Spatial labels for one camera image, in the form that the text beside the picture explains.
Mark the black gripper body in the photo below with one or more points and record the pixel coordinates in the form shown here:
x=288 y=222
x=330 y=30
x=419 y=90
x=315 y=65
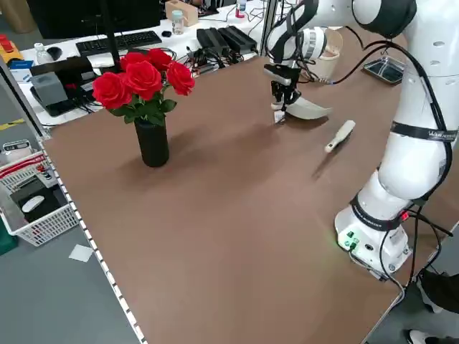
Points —
x=283 y=75

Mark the metal tray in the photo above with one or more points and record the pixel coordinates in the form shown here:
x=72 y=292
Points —
x=385 y=71

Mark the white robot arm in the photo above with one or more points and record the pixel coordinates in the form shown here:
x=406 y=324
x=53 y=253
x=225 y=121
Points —
x=412 y=168

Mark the cream bin with swing lid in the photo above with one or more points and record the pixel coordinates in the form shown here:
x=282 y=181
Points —
x=330 y=68

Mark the black power brick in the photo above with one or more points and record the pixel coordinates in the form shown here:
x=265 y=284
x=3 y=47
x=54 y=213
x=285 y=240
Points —
x=238 y=37
x=211 y=39

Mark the pale hand brush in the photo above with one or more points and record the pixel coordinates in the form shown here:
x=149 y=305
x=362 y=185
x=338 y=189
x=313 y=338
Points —
x=340 y=134

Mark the bottle with red label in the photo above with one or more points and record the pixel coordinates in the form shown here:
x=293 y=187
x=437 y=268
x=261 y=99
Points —
x=240 y=9

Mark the white desk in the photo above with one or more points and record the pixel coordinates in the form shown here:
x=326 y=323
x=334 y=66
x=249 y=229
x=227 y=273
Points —
x=215 y=19

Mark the small cardboard box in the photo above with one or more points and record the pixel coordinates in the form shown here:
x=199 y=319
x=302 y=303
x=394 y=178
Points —
x=188 y=12

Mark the red rose bouquet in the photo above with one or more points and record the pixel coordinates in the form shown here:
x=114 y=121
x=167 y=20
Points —
x=143 y=77

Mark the black cylindrical vase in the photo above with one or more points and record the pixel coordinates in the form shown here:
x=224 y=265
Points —
x=152 y=147

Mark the black keyboard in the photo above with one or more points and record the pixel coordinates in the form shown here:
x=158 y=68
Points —
x=118 y=41

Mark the black monitor stand pole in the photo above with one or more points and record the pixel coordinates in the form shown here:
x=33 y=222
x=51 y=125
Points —
x=112 y=46

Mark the black box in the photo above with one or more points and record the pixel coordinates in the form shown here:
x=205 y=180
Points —
x=77 y=68

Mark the black monitor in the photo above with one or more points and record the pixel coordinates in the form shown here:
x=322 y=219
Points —
x=71 y=18

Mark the black computer mouse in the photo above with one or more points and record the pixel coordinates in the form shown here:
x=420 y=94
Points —
x=54 y=53

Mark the grey box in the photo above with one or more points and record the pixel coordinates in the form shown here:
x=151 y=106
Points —
x=48 y=89

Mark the clear plastic bottle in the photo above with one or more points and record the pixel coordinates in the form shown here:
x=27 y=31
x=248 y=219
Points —
x=41 y=53

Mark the person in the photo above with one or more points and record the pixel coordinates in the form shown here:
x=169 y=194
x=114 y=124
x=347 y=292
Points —
x=441 y=290

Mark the black mouse pad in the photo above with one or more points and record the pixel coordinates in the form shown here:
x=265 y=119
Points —
x=50 y=200

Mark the white paper sheet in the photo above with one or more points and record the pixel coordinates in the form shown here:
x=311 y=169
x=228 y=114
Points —
x=80 y=253

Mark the blue and white box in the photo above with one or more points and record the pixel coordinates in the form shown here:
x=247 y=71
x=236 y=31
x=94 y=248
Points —
x=21 y=71

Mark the white plastic basket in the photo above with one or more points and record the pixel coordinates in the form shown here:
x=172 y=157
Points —
x=46 y=224

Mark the white scale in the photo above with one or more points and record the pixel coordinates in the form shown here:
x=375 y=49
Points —
x=16 y=146

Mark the white computer mouse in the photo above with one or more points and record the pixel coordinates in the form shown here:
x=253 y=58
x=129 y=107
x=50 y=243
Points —
x=33 y=203

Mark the brown cardboard roll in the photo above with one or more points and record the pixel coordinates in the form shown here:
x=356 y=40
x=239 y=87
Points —
x=18 y=18

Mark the red yellow emergency stop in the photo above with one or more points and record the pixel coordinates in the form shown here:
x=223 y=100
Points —
x=5 y=44

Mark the green box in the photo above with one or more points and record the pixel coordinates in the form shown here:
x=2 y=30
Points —
x=7 y=243

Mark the aluminium post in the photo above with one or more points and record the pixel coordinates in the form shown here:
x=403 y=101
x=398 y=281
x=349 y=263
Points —
x=270 y=14

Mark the aluminium frame bar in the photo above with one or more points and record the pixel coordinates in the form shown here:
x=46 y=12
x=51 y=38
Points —
x=25 y=104

